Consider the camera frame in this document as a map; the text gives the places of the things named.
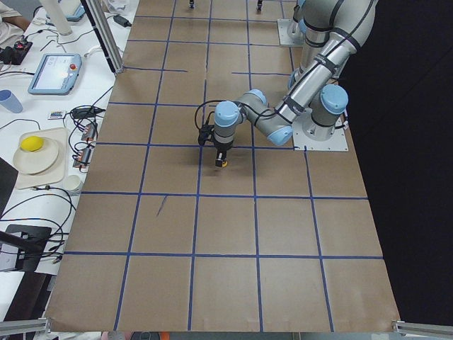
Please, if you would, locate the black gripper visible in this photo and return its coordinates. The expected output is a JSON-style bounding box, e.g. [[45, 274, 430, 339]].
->
[[198, 123, 229, 166]]

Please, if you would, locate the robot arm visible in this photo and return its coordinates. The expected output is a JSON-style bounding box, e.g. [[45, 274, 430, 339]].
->
[[197, 1, 377, 167]]

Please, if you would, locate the white paper cup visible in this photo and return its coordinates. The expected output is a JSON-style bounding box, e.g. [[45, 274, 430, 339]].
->
[[63, 175, 84, 195]]

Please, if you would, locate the black power adapter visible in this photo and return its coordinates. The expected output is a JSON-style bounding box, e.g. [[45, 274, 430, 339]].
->
[[113, 14, 132, 28]]

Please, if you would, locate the beige tray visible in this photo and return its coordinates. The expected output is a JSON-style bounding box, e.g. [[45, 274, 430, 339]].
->
[[13, 127, 68, 189]]

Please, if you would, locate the blue teach pendant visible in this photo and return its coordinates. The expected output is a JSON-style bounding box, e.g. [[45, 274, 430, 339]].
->
[[28, 53, 82, 96]]

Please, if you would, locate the beige plate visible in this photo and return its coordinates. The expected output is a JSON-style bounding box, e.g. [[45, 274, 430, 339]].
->
[[13, 138, 59, 174]]

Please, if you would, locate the yellow lemon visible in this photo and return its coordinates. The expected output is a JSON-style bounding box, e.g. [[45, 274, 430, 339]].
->
[[20, 135, 44, 152]]

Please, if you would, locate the black device on bench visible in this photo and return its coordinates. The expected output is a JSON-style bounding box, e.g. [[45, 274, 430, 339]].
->
[[1, 224, 52, 272]]

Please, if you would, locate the blue plastic cup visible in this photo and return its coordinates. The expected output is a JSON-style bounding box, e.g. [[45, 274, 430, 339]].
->
[[0, 89, 23, 113]]

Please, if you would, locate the white cylinder tube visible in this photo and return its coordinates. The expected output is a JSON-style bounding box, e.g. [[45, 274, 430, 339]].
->
[[40, 0, 72, 36]]

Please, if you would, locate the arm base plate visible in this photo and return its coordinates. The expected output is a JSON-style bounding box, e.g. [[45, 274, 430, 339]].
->
[[292, 113, 348, 152], [277, 18, 304, 47]]

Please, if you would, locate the aluminium frame post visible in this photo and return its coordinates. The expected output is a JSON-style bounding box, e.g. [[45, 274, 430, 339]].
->
[[81, 0, 124, 74]]

